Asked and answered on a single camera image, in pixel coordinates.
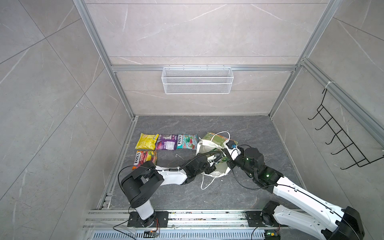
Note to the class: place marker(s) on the teal mint candy packet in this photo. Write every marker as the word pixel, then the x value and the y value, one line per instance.
pixel 186 141

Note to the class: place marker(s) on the floral paper bag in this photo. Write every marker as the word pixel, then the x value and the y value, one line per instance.
pixel 211 144

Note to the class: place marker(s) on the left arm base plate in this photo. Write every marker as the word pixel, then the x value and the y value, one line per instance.
pixel 157 219

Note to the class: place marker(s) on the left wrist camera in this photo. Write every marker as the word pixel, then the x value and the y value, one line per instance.
pixel 215 158

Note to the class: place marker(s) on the purple snack packet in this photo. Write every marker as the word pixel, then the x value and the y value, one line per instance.
pixel 167 142

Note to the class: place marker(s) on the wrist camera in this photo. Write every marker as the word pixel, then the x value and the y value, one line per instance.
pixel 232 148
pixel 215 158

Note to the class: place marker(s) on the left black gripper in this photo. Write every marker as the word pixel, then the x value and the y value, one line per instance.
pixel 212 169

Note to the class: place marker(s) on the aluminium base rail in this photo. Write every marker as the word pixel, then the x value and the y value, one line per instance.
pixel 182 225

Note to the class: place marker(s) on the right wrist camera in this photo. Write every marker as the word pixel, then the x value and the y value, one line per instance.
pixel 232 148

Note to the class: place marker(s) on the yellow snack packet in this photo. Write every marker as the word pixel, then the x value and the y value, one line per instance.
pixel 147 142

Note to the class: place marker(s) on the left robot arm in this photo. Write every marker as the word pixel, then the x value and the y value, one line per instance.
pixel 139 185

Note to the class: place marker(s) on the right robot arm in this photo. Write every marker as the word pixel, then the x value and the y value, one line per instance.
pixel 318 218

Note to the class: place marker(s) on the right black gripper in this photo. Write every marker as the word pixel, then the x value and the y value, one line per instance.
pixel 231 164

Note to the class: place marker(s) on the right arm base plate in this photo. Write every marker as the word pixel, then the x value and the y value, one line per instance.
pixel 262 218

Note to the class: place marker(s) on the orange blackcurrant candy packet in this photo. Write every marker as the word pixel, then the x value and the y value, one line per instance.
pixel 144 156

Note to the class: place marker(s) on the aluminium frame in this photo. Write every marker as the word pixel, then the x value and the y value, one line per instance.
pixel 371 125

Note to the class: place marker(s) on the white wire mesh basket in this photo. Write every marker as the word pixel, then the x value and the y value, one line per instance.
pixel 197 80

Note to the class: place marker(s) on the black wire hook rack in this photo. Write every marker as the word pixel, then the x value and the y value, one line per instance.
pixel 359 159

